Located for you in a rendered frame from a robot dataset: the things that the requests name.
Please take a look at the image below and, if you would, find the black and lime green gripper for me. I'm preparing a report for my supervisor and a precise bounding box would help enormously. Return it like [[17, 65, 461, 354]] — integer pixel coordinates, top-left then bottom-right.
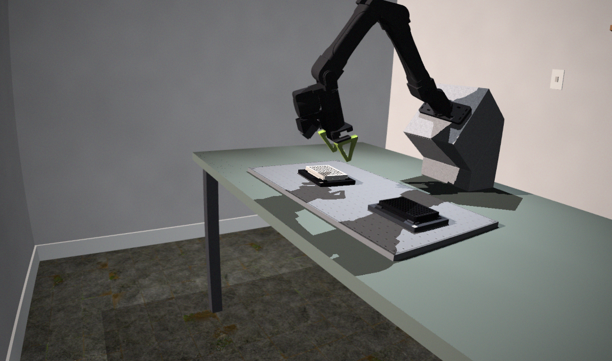
[[318, 106, 358, 162]]

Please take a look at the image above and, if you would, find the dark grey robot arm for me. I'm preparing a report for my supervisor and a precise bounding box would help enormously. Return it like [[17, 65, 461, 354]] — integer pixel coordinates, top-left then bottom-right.
[[292, 0, 472, 139]]

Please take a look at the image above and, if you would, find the white well plate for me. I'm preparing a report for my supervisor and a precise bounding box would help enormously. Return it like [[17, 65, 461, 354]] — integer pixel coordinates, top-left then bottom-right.
[[305, 165, 348, 181]]

